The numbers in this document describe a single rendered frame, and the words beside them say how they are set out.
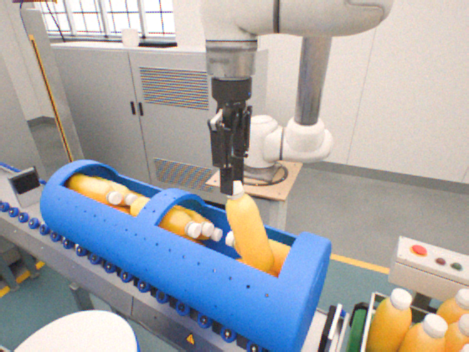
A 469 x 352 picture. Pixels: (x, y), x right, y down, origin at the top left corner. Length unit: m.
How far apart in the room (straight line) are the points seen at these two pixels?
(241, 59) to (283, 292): 0.44
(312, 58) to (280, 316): 0.82
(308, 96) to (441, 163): 2.72
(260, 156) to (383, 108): 2.33
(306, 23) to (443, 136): 3.20
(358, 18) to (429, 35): 2.90
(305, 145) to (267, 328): 0.80
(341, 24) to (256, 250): 0.45
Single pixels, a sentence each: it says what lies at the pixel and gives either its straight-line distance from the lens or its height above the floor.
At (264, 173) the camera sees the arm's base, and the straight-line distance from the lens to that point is 1.33.
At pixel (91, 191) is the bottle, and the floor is 1.19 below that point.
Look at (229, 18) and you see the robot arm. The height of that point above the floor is 1.66.
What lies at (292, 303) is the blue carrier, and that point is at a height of 1.18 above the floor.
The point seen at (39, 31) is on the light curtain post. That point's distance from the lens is 1.68.
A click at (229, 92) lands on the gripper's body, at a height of 1.55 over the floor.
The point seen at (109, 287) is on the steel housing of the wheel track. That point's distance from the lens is 1.10.
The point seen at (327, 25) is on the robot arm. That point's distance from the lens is 0.49.
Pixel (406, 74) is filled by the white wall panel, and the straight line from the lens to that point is 3.40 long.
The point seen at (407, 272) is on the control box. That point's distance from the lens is 0.94.
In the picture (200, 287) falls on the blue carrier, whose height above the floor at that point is 1.14.
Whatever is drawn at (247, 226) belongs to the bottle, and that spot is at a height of 1.27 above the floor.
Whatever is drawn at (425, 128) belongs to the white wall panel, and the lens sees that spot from 3.56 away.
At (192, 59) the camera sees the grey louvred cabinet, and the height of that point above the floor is 1.39.
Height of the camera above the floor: 1.66
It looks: 30 degrees down
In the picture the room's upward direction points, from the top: straight up
